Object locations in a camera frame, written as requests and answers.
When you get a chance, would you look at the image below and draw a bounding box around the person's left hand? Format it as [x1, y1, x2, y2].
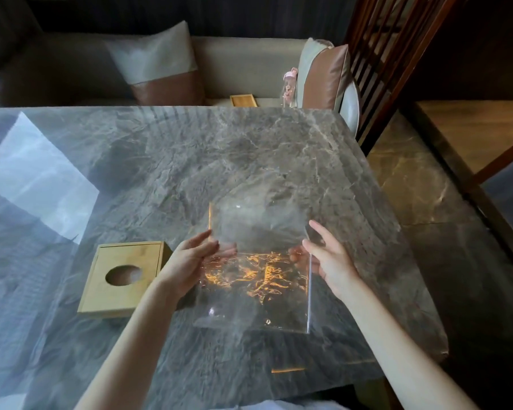
[156, 229, 221, 300]

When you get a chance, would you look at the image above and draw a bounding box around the person's right hand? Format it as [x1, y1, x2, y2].
[301, 220, 362, 297]

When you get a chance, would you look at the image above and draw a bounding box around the clear plastic wrapper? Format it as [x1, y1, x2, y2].
[194, 170, 313, 336]

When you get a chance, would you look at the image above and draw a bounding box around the wooden tissue box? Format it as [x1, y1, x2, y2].
[76, 241, 173, 319]

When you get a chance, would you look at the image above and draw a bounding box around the person's left forearm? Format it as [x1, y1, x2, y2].
[75, 280, 185, 410]

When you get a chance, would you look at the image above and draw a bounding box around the person's right forearm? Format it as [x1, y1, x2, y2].
[340, 280, 479, 410]

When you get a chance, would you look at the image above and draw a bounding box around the person's white printed shirt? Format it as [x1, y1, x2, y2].
[226, 399, 351, 410]

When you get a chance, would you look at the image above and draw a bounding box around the white round chair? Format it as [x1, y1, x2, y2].
[338, 80, 361, 137]

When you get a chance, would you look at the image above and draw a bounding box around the white and brown cushion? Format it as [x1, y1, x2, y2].
[104, 20, 205, 106]
[297, 37, 351, 112]

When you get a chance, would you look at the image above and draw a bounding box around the beige sofa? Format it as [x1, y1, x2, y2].
[0, 31, 308, 108]

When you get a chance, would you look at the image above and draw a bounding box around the dark wooden chair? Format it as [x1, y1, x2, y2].
[344, 0, 461, 157]

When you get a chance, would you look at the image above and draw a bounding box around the reddish wooden post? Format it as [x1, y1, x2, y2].
[468, 132, 513, 188]

